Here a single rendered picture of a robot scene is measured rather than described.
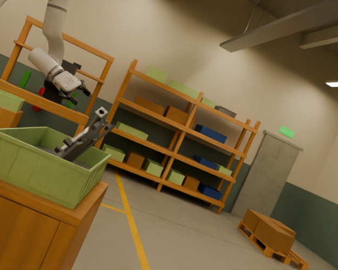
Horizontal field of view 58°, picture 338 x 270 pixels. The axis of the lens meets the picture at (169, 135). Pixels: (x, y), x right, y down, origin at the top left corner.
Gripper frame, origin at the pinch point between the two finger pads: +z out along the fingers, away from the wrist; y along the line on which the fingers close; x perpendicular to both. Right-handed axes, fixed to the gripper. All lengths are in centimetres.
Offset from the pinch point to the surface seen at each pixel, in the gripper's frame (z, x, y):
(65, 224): 37, 1, -49
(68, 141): 12.5, 1.2, -22.2
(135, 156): 37, 369, 278
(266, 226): 285, 250, 268
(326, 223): 467, 306, 463
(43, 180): 18.5, 1.1, -42.5
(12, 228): 23, 11, -60
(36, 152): 9.4, -4.1, -38.3
